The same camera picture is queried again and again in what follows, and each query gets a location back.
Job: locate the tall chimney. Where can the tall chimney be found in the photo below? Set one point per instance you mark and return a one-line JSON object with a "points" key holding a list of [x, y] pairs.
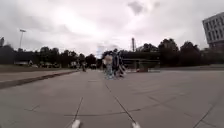
{"points": [[133, 44]]}

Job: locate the lamp pole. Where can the lamp pole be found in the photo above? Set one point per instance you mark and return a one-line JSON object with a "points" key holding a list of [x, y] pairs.
{"points": [[21, 37]]}

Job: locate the group of people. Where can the group of people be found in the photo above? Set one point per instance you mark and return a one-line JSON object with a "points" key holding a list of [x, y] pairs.
{"points": [[112, 64]]}

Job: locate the robot's own part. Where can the robot's own part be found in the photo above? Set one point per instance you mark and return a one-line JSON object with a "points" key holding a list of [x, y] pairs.
{"points": [[136, 125], [76, 124]]}

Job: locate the row of trees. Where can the row of trees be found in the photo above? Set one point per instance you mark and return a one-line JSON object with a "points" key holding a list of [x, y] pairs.
{"points": [[166, 53]]}

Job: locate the grey paved plaza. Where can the grey paved plaza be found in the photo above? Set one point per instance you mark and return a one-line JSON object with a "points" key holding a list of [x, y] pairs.
{"points": [[156, 96]]}

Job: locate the grey office building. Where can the grey office building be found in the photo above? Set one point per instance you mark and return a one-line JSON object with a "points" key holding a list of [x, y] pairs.
{"points": [[215, 30]]}

